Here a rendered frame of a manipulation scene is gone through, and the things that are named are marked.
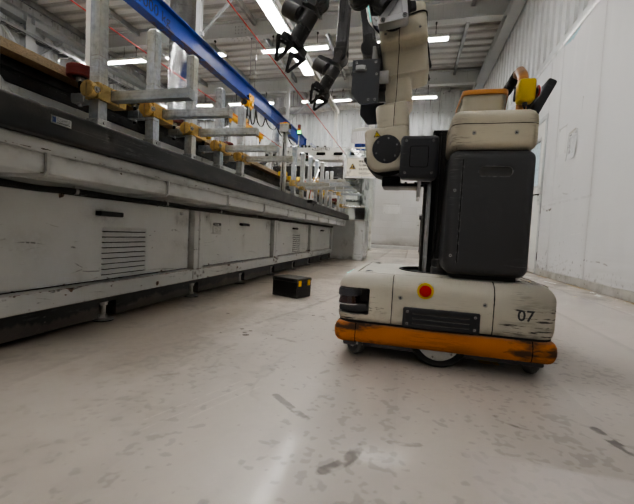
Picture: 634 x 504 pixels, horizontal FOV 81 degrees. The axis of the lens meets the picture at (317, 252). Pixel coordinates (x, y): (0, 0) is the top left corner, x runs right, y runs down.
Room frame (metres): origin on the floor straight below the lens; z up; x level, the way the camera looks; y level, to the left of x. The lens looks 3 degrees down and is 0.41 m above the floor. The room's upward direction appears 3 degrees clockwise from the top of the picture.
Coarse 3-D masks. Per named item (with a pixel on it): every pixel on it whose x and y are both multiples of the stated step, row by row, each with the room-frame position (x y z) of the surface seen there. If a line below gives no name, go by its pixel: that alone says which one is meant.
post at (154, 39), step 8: (152, 32) 1.40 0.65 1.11; (152, 40) 1.40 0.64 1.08; (160, 40) 1.42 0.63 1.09; (152, 48) 1.40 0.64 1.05; (160, 48) 1.42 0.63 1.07; (152, 56) 1.40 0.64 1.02; (160, 56) 1.42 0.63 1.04; (152, 64) 1.40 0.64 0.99; (160, 64) 1.43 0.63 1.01; (152, 72) 1.40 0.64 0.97; (160, 72) 1.43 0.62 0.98; (152, 80) 1.40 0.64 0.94; (152, 88) 1.40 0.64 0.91; (152, 120) 1.40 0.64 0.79; (152, 128) 1.40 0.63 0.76; (152, 136) 1.40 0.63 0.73
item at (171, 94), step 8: (168, 88) 1.14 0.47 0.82; (176, 88) 1.14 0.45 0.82; (184, 88) 1.13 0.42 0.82; (72, 96) 1.23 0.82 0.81; (80, 96) 1.22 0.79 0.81; (112, 96) 1.19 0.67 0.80; (120, 96) 1.18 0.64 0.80; (128, 96) 1.18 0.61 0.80; (136, 96) 1.17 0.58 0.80; (144, 96) 1.16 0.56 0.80; (152, 96) 1.16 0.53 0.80; (160, 96) 1.15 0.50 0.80; (168, 96) 1.14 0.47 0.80; (176, 96) 1.14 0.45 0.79; (184, 96) 1.13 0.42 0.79; (192, 96) 1.14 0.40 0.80; (80, 104) 1.23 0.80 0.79; (88, 104) 1.24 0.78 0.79
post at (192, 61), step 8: (192, 56) 1.64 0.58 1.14; (192, 64) 1.64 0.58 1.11; (192, 72) 1.64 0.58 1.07; (192, 80) 1.64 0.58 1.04; (192, 88) 1.64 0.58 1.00; (192, 104) 1.64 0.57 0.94; (192, 120) 1.64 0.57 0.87; (192, 136) 1.64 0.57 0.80; (184, 144) 1.65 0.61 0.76; (192, 144) 1.65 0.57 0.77; (184, 152) 1.65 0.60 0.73; (192, 152) 1.65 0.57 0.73
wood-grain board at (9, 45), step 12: (0, 36) 1.04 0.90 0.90; (0, 48) 1.05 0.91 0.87; (12, 48) 1.07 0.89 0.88; (24, 48) 1.10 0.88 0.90; (24, 60) 1.13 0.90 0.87; (36, 60) 1.14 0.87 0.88; (48, 60) 1.17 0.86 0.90; (48, 72) 1.21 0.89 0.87; (60, 72) 1.21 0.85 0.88; (72, 84) 1.30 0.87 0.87; (132, 108) 1.53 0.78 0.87; (264, 168) 2.89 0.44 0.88
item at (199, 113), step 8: (128, 112) 1.47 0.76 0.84; (136, 112) 1.46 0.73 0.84; (168, 112) 1.43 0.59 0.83; (176, 112) 1.42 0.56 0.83; (184, 112) 1.41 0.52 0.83; (192, 112) 1.40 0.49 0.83; (200, 112) 1.40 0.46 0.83; (208, 112) 1.39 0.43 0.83; (216, 112) 1.38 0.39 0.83; (224, 112) 1.37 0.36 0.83; (232, 112) 1.39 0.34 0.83; (136, 120) 1.48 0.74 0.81
